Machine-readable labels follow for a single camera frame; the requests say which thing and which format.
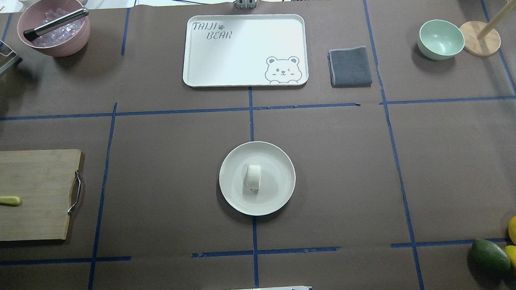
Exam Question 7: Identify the steel black-tipped tongs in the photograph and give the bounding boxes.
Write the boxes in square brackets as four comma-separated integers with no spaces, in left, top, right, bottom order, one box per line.
[22,7,89,42]

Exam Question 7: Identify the bamboo cutting board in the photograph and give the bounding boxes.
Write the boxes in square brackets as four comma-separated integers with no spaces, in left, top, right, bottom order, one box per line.
[0,149,82,242]

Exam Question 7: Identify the beige round plate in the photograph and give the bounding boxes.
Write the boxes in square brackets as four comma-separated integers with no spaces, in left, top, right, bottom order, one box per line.
[219,141,296,216]

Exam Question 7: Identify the wooden mug stand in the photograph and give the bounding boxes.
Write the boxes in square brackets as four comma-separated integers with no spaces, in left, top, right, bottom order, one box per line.
[459,0,516,57]

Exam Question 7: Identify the grey folded cloth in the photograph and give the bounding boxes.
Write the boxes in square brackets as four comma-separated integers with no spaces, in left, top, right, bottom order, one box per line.
[328,46,372,88]

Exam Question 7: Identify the green avocado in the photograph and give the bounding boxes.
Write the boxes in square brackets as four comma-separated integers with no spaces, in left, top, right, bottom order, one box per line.
[469,239,512,279]

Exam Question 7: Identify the mint green bowl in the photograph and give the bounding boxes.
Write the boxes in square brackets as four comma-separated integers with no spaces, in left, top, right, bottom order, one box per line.
[417,19,465,61]

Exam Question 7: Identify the pink bowl with ice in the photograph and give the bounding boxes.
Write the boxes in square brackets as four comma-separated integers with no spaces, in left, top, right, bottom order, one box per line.
[17,0,91,57]

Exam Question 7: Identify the white bear tray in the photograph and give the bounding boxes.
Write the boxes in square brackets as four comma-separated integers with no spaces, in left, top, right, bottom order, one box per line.
[183,13,309,88]

